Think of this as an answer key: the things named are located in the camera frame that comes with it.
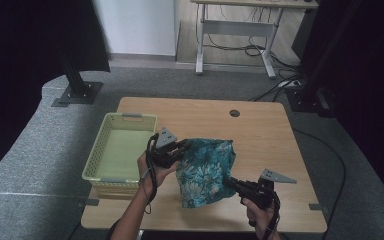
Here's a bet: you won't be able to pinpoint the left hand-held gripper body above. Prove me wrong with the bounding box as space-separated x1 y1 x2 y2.
146 127 178 170

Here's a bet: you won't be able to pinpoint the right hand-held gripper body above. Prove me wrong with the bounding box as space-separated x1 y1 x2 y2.
243 168 298 211

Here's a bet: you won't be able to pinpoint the teal floral shirt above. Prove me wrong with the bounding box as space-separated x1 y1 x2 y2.
175 138 237 209

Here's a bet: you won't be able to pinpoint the green plastic basket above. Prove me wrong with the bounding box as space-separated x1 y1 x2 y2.
81 112 158 193

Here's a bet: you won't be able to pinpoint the person's left hand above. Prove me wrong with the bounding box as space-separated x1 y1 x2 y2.
137 151 179 198

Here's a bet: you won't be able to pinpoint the person's right hand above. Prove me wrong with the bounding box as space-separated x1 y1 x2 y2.
240 197 275 240

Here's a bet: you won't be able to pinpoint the white power strip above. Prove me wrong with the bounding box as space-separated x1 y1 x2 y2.
278 79 303 89

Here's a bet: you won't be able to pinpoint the white-framed wooden desk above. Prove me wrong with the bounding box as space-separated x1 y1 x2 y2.
190 0 319 80

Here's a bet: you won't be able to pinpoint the black curtain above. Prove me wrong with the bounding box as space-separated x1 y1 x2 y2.
0 0 111 186
291 0 384 211

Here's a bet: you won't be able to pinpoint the right hand-held gripper cable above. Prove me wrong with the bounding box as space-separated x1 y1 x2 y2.
261 191 282 240

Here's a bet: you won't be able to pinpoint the hand-held gripper cable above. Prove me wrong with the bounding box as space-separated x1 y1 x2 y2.
261 191 282 240
143 133 160 215

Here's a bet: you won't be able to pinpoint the left hand-held gripper cable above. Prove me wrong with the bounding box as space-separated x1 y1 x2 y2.
143 133 160 215

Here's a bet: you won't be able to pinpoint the grey table bracket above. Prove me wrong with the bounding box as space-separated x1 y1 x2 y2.
77 198 100 207
308 203 329 212

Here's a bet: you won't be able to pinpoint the long black floor cable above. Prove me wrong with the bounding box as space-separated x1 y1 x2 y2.
291 128 348 240

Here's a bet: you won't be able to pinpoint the black cables at power strip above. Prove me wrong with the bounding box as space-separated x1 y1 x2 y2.
248 71 301 102

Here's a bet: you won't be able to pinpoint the black metal stand with base plate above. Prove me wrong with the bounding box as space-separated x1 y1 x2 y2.
50 54 104 108
284 0 364 118

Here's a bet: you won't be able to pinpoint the black cables under desk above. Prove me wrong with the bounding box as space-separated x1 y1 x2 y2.
196 3 301 73

